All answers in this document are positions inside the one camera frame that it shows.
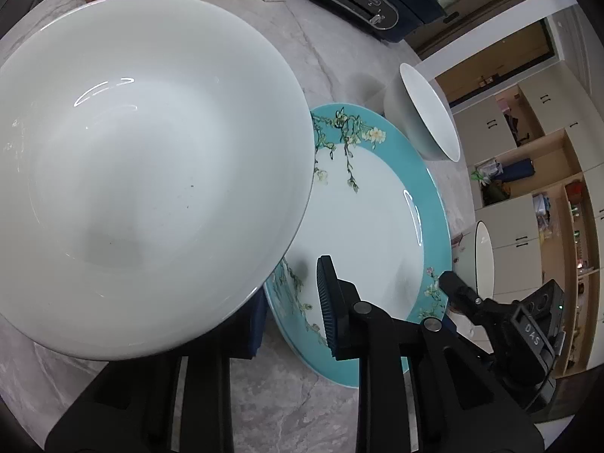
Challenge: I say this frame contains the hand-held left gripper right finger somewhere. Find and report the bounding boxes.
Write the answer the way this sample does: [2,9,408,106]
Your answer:
[315,255,544,453]

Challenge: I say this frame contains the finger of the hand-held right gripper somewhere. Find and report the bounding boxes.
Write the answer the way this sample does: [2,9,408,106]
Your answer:
[439,271,508,341]

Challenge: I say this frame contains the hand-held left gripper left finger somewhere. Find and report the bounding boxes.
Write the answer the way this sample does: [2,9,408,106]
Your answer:
[45,287,266,453]

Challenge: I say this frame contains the brown-rimmed white bowl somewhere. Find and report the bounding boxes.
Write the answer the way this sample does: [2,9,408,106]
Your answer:
[460,219,496,307]

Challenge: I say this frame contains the teal floral plate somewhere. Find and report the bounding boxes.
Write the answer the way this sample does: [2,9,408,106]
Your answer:
[263,103,451,388]

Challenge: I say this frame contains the small white bowl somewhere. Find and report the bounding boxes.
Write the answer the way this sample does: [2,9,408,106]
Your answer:
[383,62,461,163]

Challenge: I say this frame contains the large white bowl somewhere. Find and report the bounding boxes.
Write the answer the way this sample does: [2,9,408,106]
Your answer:
[0,0,316,362]

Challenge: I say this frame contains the white and wood shelf cabinet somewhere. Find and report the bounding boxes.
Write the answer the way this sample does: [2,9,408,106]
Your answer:
[448,14,604,378]

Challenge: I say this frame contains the blue bag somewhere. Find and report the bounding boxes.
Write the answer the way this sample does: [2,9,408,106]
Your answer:
[499,159,535,183]

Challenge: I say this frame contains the brown wooden door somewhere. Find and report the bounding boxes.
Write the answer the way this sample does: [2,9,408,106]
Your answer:
[418,16,556,102]

